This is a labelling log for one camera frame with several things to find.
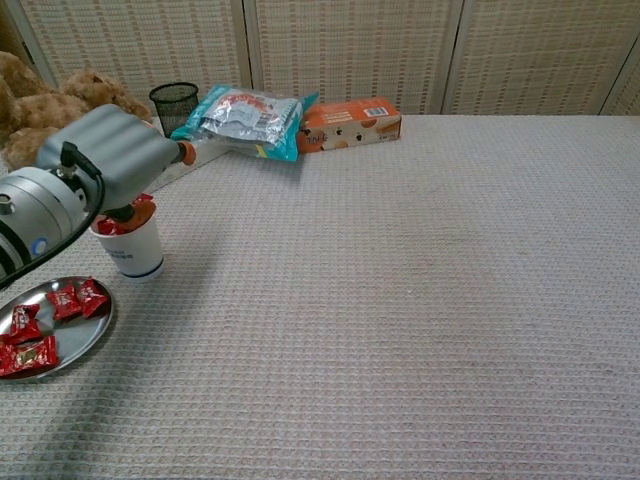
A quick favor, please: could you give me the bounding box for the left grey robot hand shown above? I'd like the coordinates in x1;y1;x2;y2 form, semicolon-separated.
35;103;199;234

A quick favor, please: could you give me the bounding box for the white paper cup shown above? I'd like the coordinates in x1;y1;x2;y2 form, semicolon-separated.
89;199;166;284

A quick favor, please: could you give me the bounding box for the red candy pile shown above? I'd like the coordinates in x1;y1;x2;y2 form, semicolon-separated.
0;278;111;379

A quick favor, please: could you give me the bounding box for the black mesh pen holder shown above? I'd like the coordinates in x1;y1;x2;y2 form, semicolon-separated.
148;81;200;140

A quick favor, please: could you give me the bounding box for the silver metal plate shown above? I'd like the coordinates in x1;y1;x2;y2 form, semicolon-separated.
0;276;115;382

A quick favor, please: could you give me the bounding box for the long white red box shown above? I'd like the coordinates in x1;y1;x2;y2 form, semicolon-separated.
147;141;236;195

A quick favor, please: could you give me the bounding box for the brown teddy bear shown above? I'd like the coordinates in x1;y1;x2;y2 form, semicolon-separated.
0;50;153;171

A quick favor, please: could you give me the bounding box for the beige woven screen panel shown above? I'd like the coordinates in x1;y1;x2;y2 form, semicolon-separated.
242;0;464;116
442;0;640;117
17;0;254;119
599;44;640;117

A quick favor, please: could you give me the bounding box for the teal silver snack bag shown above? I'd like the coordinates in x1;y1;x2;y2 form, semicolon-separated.
169;83;321;163

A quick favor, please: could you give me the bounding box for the orange biscuit box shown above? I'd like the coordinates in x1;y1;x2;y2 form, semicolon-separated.
298;96;403;155

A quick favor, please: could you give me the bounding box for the white woven tablecloth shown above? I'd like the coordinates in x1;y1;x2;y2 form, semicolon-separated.
0;113;640;480

